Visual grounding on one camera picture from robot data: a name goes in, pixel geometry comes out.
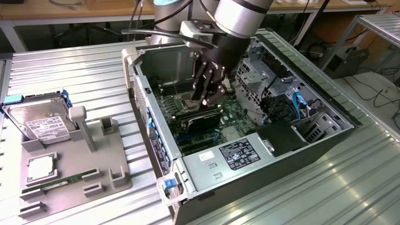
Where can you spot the installed black RAM stick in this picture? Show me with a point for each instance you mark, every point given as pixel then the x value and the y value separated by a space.
pixel 182 115

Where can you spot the wooden desk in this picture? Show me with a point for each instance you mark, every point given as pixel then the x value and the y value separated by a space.
pixel 342 7

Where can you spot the CPU socket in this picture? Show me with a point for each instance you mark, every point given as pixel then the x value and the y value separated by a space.
pixel 186 103

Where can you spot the silver hard disk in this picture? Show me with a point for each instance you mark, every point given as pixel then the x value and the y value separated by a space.
pixel 37 117

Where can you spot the grey power supply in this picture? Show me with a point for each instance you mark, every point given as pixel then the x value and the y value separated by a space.
pixel 212 173

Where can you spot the green motherboard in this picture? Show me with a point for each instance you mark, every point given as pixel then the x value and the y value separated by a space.
pixel 237 112

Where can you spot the metal disk bay cage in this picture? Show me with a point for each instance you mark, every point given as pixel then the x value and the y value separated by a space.
pixel 252 77

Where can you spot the green RAM stick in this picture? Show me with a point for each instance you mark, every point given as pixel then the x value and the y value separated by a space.
pixel 58 182

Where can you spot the black open PC case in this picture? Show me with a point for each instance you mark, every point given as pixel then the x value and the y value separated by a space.
pixel 281 173

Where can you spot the metal slat side table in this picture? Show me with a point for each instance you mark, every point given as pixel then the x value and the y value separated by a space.
pixel 381 25

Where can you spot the silver CPU chip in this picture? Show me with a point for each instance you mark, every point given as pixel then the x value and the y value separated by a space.
pixel 40 167

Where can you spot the grey box device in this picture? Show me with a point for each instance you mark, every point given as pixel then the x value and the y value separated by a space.
pixel 346 63

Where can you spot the grey parts rack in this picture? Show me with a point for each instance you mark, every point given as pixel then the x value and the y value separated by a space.
pixel 77 164

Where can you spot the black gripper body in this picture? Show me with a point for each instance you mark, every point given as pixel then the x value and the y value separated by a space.
pixel 229 51

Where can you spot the black graphics card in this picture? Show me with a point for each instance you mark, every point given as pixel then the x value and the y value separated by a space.
pixel 202 120

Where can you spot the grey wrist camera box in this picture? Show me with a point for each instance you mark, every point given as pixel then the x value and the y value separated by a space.
pixel 194 28

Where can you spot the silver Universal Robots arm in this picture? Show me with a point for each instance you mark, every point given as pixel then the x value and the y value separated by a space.
pixel 240 16

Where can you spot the silver heat sink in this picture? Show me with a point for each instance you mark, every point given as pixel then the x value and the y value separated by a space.
pixel 232 133

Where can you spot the blue case latch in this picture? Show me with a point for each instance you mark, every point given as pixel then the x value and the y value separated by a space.
pixel 169 183

